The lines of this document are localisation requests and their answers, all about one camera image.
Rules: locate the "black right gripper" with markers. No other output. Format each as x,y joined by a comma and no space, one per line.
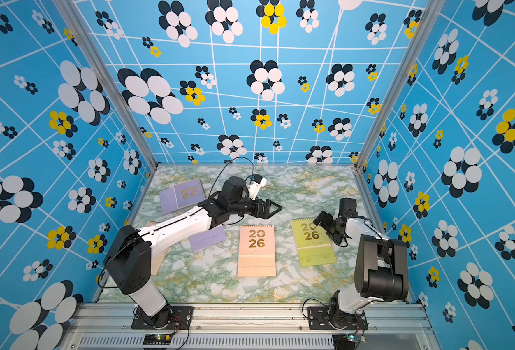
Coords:
328,217

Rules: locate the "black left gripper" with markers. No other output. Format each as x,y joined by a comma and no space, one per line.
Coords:
266,214

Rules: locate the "green calendar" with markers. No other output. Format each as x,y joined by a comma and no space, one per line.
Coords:
313,245

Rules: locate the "pink calendar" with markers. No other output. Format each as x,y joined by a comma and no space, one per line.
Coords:
157,262
257,251

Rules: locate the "purple calendar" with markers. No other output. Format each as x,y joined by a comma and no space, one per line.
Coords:
208,238
187,194

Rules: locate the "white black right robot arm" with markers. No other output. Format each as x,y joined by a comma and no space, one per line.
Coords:
380,273

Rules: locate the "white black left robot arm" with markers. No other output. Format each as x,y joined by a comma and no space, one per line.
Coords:
129,259

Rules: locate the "right green circuit board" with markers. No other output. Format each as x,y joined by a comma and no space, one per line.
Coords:
347,342

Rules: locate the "green circuit board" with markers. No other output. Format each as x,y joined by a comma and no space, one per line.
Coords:
347,342
156,340

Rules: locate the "left green circuit board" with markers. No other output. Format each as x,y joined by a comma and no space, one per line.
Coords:
156,340

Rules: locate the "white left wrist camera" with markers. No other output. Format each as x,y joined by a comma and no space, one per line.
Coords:
257,182

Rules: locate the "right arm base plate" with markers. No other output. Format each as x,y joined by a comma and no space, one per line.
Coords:
320,318

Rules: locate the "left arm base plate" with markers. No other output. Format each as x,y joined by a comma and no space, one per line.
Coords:
178,317

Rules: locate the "aluminium front rail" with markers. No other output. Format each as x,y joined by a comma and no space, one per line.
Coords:
249,326

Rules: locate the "aluminium corner post right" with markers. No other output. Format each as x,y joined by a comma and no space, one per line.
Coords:
430,16

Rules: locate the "aluminium corner post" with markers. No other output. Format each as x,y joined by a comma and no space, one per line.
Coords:
430,16
71,17

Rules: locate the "aluminium corner post left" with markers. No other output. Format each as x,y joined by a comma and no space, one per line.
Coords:
71,17

